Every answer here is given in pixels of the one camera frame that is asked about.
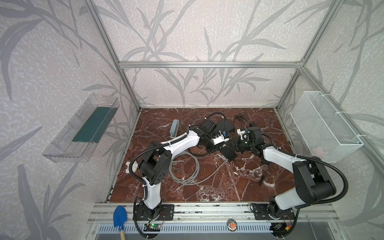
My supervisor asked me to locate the black ribbed router box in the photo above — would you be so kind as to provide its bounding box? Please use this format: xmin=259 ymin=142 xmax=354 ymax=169
xmin=220 ymin=145 xmax=239 ymax=162

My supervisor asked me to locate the dark grey network switch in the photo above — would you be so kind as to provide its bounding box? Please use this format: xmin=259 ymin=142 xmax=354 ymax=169
xmin=214 ymin=119 xmax=235 ymax=133

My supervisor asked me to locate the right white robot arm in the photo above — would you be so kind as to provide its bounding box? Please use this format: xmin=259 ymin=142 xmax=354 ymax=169
xmin=236 ymin=126 xmax=349 ymax=220

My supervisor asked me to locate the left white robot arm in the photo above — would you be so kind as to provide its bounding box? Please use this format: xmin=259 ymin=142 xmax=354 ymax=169
xmin=126 ymin=117 xmax=234 ymax=221

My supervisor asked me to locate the grey phone slab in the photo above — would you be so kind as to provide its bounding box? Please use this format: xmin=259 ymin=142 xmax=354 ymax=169
xmin=170 ymin=119 xmax=180 ymax=139

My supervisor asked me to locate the white plush toy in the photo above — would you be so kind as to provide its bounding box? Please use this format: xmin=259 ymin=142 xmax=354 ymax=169
xmin=124 ymin=162 xmax=138 ymax=174

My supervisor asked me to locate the green circuit board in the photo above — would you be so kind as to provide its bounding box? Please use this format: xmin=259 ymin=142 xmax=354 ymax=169
xmin=144 ymin=223 xmax=162 ymax=232

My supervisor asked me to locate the blue shovel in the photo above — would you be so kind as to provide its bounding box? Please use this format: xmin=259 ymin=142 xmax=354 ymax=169
xmin=113 ymin=206 xmax=128 ymax=240

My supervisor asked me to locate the white wire mesh basket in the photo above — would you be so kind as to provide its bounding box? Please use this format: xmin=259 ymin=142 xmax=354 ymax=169
xmin=291 ymin=91 xmax=364 ymax=163

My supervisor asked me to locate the clear plastic wall bin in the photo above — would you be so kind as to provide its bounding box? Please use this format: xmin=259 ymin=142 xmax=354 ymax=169
xmin=43 ymin=94 xmax=120 ymax=163

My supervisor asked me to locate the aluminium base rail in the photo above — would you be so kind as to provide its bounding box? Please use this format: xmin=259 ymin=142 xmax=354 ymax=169
xmin=87 ymin=202 xmax=340 ymax=224

